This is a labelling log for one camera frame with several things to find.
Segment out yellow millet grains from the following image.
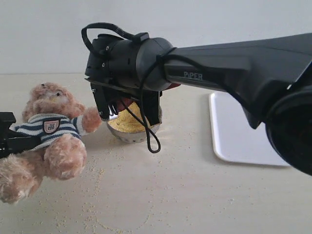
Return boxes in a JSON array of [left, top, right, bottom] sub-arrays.
[[108, 102, 145, 133]]

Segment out steel bowl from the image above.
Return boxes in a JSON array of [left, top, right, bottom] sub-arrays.
[[106, 119, 162, 143]]

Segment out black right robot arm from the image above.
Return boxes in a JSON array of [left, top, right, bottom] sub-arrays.
[[81, 30, 312, 175]]

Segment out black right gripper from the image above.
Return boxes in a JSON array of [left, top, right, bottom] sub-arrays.
[[84, 75, 164, 122]]

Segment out brown teddy bear striped sweater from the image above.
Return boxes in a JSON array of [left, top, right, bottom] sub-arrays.
[[0, 82, 102, 204]]

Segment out white plastic tray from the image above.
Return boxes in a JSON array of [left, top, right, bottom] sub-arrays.
[[209, 92, 290, 167]]

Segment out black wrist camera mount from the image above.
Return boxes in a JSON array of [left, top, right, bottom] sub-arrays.
[[142, 90, 162, 126]]

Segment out dark red wooden spoon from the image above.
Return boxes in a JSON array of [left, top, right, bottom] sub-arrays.
[[116, 83, 180, 112]]

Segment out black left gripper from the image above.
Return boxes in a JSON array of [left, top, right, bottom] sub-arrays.
[[0, 112, 41, 158]]

